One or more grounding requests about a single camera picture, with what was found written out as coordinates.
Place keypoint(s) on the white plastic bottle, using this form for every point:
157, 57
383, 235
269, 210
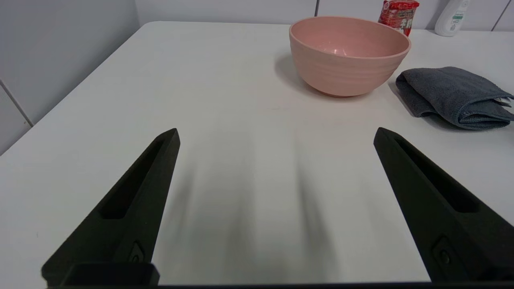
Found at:
451, 20

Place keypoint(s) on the pink plastic bowl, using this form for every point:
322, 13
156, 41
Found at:
345, 68

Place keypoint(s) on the folded dark grey towel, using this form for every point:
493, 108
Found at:
453, 96

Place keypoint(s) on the red snack packet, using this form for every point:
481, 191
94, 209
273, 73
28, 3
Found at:
397, 16

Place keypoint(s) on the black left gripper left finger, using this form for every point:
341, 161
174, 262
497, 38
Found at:
132, 208

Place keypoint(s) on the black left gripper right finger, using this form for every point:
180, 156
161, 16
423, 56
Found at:
441, 216

